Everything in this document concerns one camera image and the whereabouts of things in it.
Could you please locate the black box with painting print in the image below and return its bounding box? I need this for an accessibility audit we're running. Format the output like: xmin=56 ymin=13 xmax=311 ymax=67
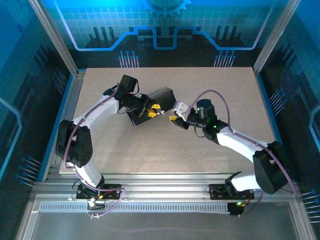
xmin=126 ymin=86 xmax=176 ymax=127

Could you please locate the small black controller box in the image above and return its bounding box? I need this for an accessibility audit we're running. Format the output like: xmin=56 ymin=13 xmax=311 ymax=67
xmin=227 ymin=201 xmax=247 ymax=218

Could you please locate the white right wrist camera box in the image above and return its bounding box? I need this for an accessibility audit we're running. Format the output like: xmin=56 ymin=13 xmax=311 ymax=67
xmin=172 ymin=100 xmax=191 ymax=120

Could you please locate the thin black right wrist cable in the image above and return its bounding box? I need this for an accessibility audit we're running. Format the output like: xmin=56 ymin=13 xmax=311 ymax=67
xmin=193 ymin=126 xmax=209 ymax=139

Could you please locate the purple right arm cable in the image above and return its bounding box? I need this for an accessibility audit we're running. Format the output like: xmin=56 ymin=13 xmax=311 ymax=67
xmin=191 ymin=89 xmax=300 ymax=216

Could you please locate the aluminium frame rail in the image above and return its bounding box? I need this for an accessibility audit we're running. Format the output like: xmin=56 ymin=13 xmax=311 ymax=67
xmin=32 ymin=173 xmax=301 ymax=203

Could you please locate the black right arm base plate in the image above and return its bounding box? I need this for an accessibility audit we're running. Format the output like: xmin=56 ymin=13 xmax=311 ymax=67
xmin=208 ymin=183 xmax=255 ymax=201

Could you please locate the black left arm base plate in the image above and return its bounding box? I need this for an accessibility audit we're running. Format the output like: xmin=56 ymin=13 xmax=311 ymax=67
xmin=75 ymin=183 xmax=122 ymax=201

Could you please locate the slotted grey cable duct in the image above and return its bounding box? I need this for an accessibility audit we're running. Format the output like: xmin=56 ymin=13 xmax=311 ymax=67
xmin=39 ymin=202 xmax=231 ymax=213

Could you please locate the aluminium corner post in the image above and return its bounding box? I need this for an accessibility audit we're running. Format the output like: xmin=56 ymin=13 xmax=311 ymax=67
xmin=27 ymin=0 xmax=80 ymax=76
xmin=252 ymin=0 xmax=301 ymax=75

